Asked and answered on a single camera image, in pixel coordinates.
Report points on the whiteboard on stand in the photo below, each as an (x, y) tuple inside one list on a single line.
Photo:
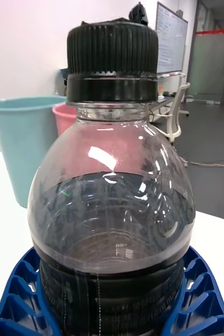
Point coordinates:
[(169, 39)]

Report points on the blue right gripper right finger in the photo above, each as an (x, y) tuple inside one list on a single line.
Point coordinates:
[(201, 296)]

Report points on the white office chair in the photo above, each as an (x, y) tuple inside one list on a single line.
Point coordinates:
[(176, 115)]

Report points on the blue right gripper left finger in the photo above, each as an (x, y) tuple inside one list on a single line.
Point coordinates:
[(17, 302)]

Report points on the clear bottle with black cap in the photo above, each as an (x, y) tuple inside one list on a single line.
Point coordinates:
[(111, 210)]

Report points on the pink plastic bin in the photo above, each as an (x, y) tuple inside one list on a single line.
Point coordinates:
[(64, 118)]

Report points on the pale blue plastic bin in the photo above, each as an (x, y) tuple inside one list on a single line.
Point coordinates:
[(17, 136)]

